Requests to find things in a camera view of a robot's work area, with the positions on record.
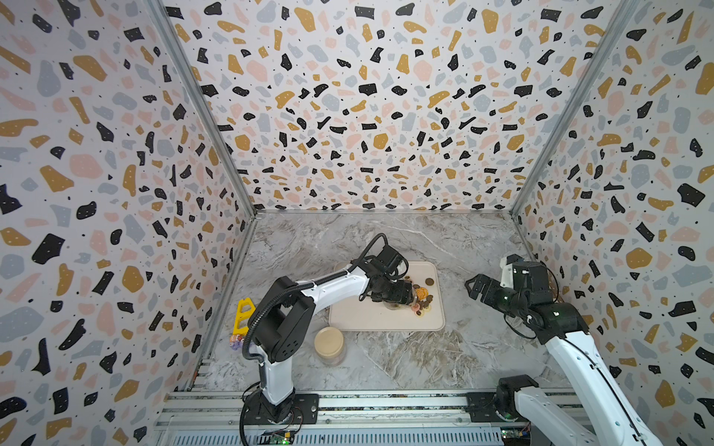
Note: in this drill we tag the jar with beige lid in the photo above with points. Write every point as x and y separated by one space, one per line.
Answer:
329 345

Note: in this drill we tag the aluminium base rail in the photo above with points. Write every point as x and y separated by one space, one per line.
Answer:
374 417

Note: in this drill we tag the cream rectangular tray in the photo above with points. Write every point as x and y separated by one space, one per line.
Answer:
353 315

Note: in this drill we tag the small purple toy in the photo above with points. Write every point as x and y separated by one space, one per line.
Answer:
236 342

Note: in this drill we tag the clear plastic cookie jar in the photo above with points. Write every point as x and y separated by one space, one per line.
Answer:
399 294

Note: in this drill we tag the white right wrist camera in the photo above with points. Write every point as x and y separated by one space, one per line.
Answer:
506 278

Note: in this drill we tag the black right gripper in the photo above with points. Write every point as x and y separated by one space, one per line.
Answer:
493 287

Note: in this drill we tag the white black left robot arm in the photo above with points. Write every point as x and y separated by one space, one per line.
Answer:
277 328

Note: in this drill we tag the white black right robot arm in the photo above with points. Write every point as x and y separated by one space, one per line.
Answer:
529 291

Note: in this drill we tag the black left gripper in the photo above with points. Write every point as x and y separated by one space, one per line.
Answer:
378 298

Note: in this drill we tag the yellow triangular toy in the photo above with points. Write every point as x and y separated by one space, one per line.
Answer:
244 311

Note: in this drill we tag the pile of poured cookies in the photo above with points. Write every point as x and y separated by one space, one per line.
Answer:
423 298

